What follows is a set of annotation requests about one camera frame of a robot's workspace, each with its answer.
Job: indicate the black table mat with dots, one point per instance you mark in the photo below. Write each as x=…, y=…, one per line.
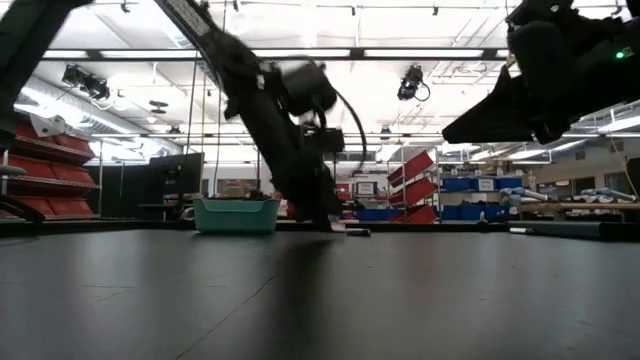
x=320, y=300

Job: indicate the teal plastic bin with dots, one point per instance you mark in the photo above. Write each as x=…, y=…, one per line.
x=235, y=216

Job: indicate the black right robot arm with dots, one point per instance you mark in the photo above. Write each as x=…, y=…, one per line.
x=625, y=30

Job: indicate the red bin wall rack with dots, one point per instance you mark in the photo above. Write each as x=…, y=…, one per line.
x=45, y=175

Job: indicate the silver ceiling duct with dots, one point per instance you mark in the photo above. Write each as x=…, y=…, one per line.
x=100, y=130
x=615, y=120

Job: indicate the black overhead rig beam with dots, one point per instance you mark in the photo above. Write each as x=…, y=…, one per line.
x=400, y=59

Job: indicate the tilted red bin rack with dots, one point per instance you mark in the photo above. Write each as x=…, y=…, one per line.
x=415, y=190

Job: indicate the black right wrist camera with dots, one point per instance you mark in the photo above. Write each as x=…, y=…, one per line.
x=540, y=10

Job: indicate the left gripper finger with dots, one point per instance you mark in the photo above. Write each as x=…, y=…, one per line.
x=330, y=195
x=300, y=195

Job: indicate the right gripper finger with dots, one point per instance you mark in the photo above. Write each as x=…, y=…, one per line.
x=495, y=120

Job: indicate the small blue screen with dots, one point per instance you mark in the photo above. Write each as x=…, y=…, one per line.
x=366, y=188

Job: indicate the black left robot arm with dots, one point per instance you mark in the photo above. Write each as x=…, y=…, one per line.
x=200, y=25

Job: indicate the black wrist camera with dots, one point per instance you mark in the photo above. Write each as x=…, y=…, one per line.
x=310, y=87
x=540, y=10

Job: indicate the blue storage bin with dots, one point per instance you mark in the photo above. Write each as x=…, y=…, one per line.
x=375, y=215

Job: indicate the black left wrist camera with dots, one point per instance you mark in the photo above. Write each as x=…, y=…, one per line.
x=310, y=87

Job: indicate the blue bin shelf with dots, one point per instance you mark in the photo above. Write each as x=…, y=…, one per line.
x=475, y=212

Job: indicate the black background monitor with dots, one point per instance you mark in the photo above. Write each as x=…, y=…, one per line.
x=175, y=172

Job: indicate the black ceiling camera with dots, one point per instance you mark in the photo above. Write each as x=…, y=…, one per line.
x=85, y=82
x=411, y=82

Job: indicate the wooden workbench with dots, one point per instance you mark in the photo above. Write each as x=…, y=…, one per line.
x=590, y=206

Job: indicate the grey material roll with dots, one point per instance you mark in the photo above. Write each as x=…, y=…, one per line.
x=520, y=192
x=610, y=194

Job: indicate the black curved bar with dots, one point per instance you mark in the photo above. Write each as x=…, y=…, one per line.
x=25, y=207

